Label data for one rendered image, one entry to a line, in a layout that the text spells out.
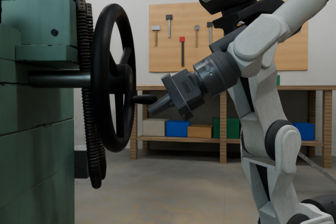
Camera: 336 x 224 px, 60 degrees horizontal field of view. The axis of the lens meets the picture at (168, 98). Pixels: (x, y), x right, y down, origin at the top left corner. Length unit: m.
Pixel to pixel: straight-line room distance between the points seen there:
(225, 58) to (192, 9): 3.36
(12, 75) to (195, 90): 0.36
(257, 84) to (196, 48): 2.96
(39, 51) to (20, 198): 0.28
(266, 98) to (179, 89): 0.43
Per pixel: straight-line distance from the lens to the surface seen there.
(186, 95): 0.64
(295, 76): 3.94
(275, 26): 0.66
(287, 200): 1.15
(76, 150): 0.87
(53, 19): 0.60
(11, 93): 0.59
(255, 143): 1.05
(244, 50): 0.63
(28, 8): 0.63
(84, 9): 0.62
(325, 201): 1.36
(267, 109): 1.01
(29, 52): 0.59
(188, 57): 3.87
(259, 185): 1.17
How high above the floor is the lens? 0.78
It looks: 1 degrees down
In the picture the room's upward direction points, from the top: straight up
